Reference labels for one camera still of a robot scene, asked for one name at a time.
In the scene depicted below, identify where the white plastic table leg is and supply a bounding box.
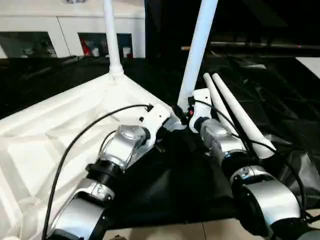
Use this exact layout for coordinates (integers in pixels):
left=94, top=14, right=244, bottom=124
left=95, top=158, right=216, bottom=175
left=176, top=0, right=220, bottom=111
left=102, top=0, right=125, bottom=81
left=211, top=72, right=278, bottom=160
left=202, top=72, right=251, bottom=148

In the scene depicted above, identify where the white plastic table top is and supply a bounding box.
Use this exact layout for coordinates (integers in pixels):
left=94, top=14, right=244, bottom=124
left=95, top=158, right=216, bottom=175
left=0, top=67, right=188, bottom=240

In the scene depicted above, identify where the black mat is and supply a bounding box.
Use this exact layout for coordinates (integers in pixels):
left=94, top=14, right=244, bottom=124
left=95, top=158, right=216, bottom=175
left=0, top=53, right=320, bottom=230

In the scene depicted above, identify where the black box with orange label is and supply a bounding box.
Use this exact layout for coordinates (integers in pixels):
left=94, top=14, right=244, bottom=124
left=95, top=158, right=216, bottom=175
left=143, top=0, right=213, bottom=66

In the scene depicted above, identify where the white flat board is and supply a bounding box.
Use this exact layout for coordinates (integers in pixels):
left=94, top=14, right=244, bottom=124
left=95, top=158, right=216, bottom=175
left=294, top=56, right=320, bottom=74

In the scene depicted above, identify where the white cabinet with glass doors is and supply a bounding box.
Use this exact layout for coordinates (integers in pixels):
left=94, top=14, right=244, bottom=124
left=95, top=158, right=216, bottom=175
left=0, top=0, right=146, bottom=60

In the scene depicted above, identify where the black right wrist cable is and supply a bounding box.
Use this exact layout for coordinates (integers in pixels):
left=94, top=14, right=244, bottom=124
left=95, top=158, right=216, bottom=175
left=188, top=96, right=309, bottom=226

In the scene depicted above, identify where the grey metal rail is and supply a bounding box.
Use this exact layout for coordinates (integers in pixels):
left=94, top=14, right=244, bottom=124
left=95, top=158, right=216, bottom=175
left=209, top=40, right=320, bottom=50

